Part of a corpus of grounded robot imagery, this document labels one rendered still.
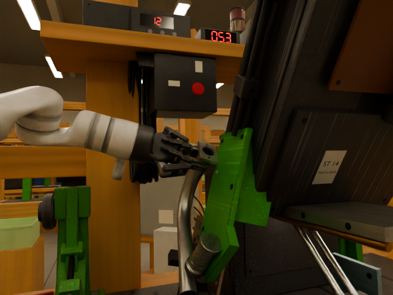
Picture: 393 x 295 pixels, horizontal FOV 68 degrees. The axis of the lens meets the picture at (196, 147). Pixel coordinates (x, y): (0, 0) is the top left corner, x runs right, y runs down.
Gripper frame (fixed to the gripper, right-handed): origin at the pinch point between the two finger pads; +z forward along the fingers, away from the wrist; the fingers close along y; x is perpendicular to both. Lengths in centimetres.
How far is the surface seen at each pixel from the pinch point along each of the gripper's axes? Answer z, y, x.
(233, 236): 3.5, -18.9, -2.5
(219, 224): 2.8, -15.2, 0.1
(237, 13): 10, 57, -17
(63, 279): -19.8, -16.6, 25.1
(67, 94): -187, 831, 580
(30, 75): -309, 849, 562
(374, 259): 69, -1, 20
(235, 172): 2.8, -9.8, -7.6
